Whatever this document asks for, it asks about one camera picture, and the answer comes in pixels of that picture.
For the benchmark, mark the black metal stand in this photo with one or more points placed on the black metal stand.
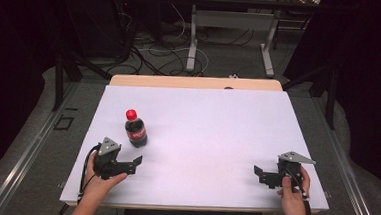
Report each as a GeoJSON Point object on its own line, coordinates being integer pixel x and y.
{"type": "Point", "coordinates": [326, 92]}
{"type": "Point", "coordinates": [63, 76]}

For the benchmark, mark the person's right hand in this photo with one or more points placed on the person's right hand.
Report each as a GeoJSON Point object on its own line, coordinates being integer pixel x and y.
{"type": "Point", "coordinates": [293, 194]}

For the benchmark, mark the metal floor rail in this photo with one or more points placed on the metal floor rail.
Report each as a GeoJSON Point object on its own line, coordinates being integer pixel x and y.
{"type": "Point", "coordinates": [25, 157]}
{"type": "Point", "coordinates": [348, 177]}

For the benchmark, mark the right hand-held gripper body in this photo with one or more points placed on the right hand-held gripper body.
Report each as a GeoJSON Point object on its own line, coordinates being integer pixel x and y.
{"type": "Point", "coordinates": [290, 167]}

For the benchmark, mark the person's left hand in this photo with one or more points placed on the person's left hand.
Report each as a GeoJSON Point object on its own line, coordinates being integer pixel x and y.
{"type": "Point", "coordinates": [98, 183]}

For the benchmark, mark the white desk with metal legs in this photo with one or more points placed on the white desk with metal legs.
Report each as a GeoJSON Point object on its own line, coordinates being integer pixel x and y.
{"type": "Point", "coordinates": [232, 20]}

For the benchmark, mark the dark equipment cabinet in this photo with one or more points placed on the dark equipment cabinet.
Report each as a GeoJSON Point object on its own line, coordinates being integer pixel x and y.
{"type": "Point", "coordinates": [96, 28]}

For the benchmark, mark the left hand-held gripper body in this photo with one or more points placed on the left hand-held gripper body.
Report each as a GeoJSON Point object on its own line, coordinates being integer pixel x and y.
{"type": "Point", "coordinates": [107, 156]}

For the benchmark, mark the black floor hatch frame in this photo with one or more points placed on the black floor hatch frame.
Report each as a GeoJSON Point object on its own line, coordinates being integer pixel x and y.
{"type": "Point", "coordinates": [64, 123]}

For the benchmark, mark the cola bottle with red cap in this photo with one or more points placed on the cola bottle with red cap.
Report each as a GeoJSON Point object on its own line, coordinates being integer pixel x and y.
{"type": "Point", "coordinates": [135, 132]}

